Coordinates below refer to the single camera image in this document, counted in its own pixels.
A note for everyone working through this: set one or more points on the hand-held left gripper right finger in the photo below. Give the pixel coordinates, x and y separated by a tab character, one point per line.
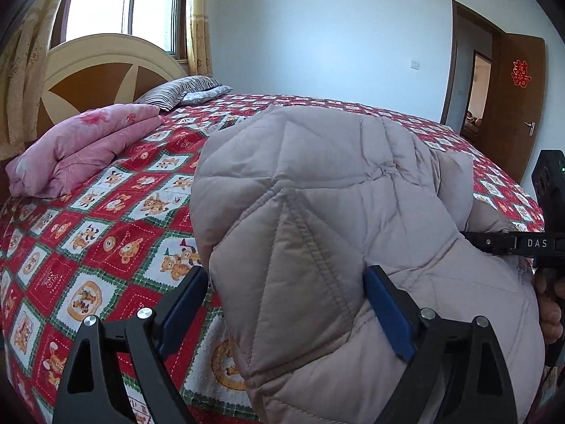
388	313

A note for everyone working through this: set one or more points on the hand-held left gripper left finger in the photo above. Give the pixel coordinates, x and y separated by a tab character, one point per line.
183	309

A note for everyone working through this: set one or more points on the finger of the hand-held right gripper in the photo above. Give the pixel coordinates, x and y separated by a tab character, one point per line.
490	242

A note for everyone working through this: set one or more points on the pale pink quilted jacket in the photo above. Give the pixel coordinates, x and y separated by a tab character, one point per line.
309	207

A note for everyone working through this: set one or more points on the person's right hand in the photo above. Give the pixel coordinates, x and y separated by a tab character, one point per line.
551	318

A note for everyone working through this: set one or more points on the brown wooden door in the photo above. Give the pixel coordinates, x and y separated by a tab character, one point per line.
503	132

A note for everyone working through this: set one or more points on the red checked printed blanket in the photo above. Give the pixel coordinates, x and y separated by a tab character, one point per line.
110	212

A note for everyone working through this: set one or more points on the red paper door decoration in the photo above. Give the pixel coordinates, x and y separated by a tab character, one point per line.
520	73

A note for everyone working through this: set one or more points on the pink folded quilt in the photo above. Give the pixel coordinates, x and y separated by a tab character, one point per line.
79	150

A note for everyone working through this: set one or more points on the grey patterned pillow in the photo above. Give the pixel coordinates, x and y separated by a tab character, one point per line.
207	95

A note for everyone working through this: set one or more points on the striped pillow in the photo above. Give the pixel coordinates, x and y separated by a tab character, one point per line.
172	92

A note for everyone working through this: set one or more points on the cream and wood headboard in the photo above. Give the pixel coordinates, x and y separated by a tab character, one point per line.
88	84

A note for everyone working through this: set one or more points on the wide beige curtain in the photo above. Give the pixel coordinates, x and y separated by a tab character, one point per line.
22	75

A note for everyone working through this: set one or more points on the window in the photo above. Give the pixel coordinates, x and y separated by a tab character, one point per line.
150	4

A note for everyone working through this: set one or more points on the brown door frame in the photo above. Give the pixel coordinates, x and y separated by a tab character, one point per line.
448	75

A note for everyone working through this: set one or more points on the white wall switch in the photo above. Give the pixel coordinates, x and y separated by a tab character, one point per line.
415	64

